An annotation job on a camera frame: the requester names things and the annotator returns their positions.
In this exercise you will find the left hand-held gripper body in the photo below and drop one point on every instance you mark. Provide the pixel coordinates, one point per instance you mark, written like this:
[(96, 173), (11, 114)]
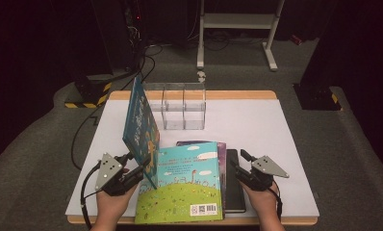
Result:
[(107, 173)]

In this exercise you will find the black yellow striped base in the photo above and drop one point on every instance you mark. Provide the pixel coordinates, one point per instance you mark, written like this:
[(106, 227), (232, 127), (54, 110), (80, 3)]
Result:
[(318, 97), (90, 93)]

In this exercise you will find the purple magazine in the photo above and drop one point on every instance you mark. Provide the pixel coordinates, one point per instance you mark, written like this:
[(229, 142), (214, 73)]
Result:
[(222, 160)]

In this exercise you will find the small red object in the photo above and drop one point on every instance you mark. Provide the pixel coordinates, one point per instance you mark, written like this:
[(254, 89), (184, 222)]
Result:
[(296, 39)]

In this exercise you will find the person's left hand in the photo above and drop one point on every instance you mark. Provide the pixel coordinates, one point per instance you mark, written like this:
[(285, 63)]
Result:
[(112, 208)]

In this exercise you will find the dark blue picture book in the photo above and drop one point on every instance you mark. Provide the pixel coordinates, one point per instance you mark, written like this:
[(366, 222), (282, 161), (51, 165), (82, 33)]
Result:
[(140, 128)]

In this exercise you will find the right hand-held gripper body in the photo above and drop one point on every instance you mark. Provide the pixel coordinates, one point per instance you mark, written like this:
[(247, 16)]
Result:
[(266, 168)]

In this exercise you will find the small white floor object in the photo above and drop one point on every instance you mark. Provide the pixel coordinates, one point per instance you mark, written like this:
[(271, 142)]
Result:
[(201, 76)]

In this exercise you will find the clear acrylic book rack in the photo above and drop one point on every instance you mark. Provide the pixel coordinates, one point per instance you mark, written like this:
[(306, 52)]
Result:
[(183, 109)]

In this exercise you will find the black notebook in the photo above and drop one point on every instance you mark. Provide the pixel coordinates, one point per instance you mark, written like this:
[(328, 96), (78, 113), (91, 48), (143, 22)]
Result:
[(236, 195)]

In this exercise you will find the person's right hand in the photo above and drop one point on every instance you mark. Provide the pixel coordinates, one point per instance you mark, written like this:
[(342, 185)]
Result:
[(263, 205)]

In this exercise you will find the dark equipment rack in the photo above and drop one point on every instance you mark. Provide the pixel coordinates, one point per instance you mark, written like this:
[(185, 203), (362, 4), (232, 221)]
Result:
[(133, 32)]

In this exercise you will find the white metal stand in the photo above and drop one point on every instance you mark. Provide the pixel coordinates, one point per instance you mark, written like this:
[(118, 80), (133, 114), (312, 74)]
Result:
[(237, 20)]

